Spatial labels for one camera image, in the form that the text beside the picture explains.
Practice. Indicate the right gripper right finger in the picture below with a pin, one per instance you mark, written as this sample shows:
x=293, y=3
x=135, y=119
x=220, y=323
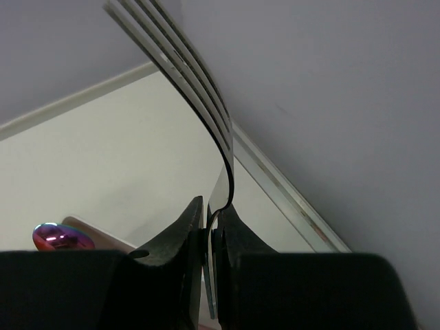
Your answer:
x=260, y=288

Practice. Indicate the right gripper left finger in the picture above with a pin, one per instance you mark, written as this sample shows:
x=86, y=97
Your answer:
x=156, y=286

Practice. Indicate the iridescent metal spoon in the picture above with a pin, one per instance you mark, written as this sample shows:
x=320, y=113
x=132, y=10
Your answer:
x=57, y=236

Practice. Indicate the blue handled metal fork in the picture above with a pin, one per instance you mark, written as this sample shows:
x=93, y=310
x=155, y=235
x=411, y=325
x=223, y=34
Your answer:
x=150, y=26

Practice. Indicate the white divided container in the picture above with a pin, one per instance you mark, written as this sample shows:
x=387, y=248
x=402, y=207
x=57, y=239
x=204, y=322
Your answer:
x=102, y=239

